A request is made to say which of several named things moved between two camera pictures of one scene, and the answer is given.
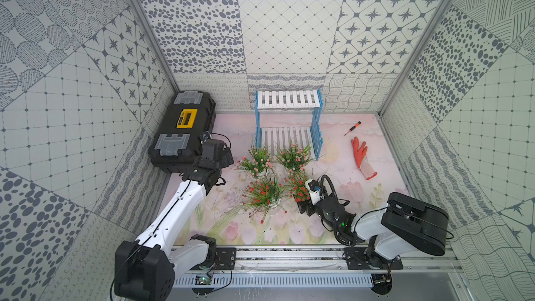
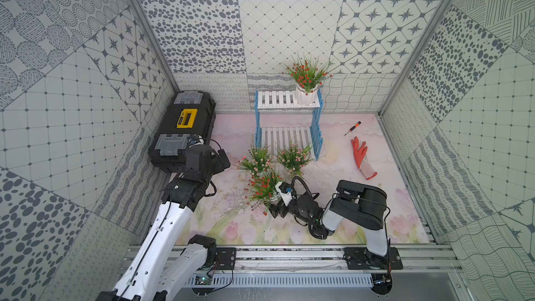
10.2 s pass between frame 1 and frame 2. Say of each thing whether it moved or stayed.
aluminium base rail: stayed
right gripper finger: moved
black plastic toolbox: stayed
